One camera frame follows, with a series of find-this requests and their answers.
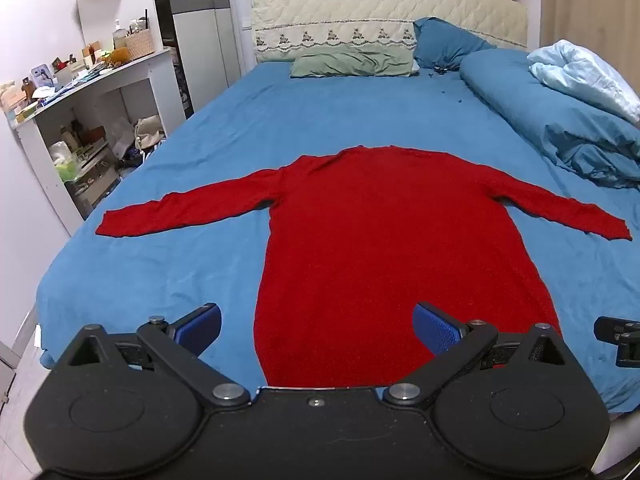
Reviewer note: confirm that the beige curtain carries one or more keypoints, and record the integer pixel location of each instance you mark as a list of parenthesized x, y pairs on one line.
[(590, 0)]

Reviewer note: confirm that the pump bottle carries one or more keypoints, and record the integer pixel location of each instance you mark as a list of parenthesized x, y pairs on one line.
[(119, 37)]

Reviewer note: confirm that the red sweater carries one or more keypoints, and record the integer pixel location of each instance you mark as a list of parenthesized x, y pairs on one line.
[(375, 235)]

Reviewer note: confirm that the grey and white wardrobe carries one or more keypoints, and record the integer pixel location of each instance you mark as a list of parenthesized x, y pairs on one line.
[(200, 35)]

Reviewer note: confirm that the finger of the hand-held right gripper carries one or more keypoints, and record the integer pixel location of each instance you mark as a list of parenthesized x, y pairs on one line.
[(622, 337)]

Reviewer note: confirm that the light blue blanket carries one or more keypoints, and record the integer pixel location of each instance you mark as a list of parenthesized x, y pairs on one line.
[(585, 75)]

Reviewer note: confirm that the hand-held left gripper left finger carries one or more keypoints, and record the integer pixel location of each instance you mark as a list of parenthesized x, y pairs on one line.
[(200, 327)]

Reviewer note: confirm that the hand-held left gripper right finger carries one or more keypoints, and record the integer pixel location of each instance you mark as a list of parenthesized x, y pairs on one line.
[(435, 327)]

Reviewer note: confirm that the cream quilted headboard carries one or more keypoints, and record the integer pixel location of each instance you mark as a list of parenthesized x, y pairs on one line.
[(380, 7)]

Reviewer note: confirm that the blue duvet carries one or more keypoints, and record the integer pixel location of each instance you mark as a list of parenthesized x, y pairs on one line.
[(540, 110)]

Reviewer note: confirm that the bed with blue sheet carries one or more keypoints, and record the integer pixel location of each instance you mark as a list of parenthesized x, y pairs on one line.
[(225, 125)]

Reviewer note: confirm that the cream bag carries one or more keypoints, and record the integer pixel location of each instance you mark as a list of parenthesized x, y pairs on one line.
[(149, 132)]

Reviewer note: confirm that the white desk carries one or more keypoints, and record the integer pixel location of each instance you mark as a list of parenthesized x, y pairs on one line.
[(150, 75)]

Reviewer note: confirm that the orange plush toy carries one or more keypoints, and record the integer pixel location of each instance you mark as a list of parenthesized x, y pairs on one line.
[(119, 55)]

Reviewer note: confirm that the blue pillow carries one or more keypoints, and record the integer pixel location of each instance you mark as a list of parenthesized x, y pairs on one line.
[(445, 42)]

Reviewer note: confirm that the green pillow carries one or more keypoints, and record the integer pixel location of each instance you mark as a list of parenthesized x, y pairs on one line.
[(350, 62)]

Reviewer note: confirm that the wicker basket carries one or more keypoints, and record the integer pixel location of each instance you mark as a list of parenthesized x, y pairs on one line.
[(141, 43)]

